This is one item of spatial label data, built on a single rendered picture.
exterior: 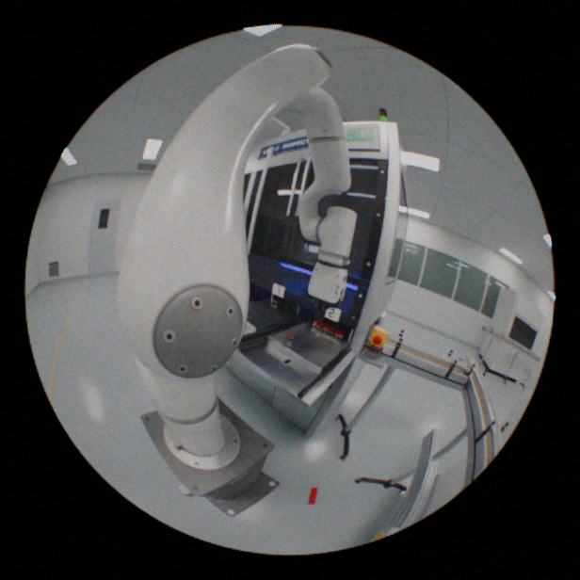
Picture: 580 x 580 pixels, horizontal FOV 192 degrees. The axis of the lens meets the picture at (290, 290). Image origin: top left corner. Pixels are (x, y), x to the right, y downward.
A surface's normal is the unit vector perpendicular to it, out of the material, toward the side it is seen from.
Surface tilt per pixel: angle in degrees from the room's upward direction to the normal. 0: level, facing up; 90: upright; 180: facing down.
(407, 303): 90
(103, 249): 90
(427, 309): 90
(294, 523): 0
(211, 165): 71
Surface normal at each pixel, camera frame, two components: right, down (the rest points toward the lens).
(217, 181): 0.86, -0.04
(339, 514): 0.19, -0.95
